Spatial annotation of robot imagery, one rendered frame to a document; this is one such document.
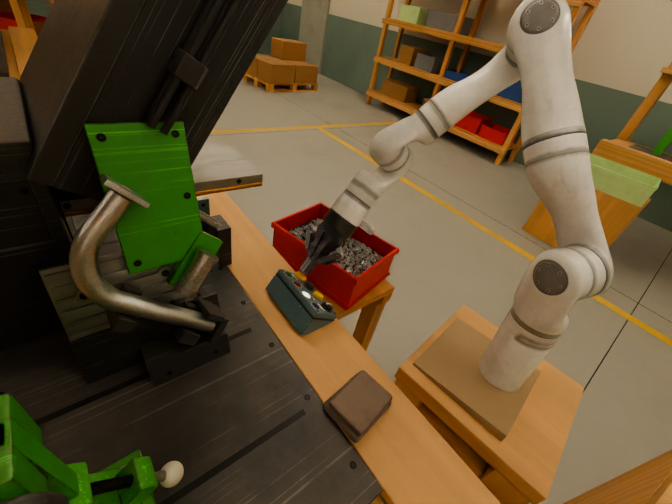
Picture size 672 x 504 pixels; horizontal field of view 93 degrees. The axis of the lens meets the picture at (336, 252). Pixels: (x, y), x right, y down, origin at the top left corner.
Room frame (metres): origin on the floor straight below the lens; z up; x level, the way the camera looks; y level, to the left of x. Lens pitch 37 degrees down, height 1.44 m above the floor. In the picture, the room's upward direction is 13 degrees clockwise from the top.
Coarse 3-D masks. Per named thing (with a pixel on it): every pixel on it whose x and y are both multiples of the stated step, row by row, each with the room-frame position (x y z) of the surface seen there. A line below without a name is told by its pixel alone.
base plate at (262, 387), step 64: (256, 320) 0.42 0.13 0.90; (0, 384) 0.20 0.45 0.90; (64, 384) 0.22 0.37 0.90; (128, 384) 0.24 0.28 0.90; (192, 384) 0.26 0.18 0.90; (256, 384) 0.29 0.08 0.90; (64, 448) 0.14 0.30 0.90; (128, 448) 0.16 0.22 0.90; (192, 448) 0.17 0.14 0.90; (256, 448) 0.19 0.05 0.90; (320, 448) 0.21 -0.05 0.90
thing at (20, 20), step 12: (0, 0) 2.95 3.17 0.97; (12, 0) 2.61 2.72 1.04; (24, 0) 2.67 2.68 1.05; (48, 0) 2.55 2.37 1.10; (0, 12) 2.86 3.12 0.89; (12, 12) 2.96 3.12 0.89; (24, 12) 2.64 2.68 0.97; (0, 24) 2.69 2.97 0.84; (12, 24) 2.69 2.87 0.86; (24, 24) 2.61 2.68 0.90; (36, 24) 2.69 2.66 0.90
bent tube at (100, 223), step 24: (120, 192) 0.32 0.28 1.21; (96, 216) 0.30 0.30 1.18; (120, 216) 0.32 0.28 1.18; (96, 240) 0.29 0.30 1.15; (72, 264) 0.27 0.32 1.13; (96, 264) 0.28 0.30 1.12; (96, 288) 0.27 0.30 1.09; (120, 312) 0.27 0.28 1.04; (144, 312) 0.29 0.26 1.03; (168, 312) 0.31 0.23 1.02; (192, 312) 0.33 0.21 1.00
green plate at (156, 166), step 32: (96, 128) 0.36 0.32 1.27; (128, 128) 0.39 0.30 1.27; (160, 128) 0.41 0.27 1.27; (96, 160) 0.35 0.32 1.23; (128, 160) 0.37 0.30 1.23; (160, 160) 0.40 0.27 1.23; (160, 192) 0.38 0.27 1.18; (192, 192) 0.42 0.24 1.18; (128, 224) 0.34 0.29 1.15; (160, 224) 0.37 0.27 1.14; (192, 224) 0.40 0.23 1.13; (128, 256) 0.33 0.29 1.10; (160, 256) 0.35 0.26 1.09
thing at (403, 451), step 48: (240, 240) 0.67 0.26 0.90; (288, 336) 0.40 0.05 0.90; (336, 336) 0.43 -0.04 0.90; (336, 384) 0.32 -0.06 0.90; (384, 384) 0.35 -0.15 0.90; (384, 432) 0.26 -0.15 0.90; (432, 432) 0.28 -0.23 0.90; (384, 480) 0.19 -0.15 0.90; (432, 480) 0.20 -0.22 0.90; (480, 480) 0.22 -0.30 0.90
